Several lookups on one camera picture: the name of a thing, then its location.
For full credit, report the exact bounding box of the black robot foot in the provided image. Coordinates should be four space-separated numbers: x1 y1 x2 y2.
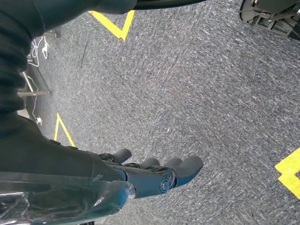
239 0 300 41

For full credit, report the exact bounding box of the grey metal frame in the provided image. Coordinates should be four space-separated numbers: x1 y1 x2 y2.
17 70 53 97

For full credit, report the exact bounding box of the white cable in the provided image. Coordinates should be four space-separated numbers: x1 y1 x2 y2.
28 36 50 126

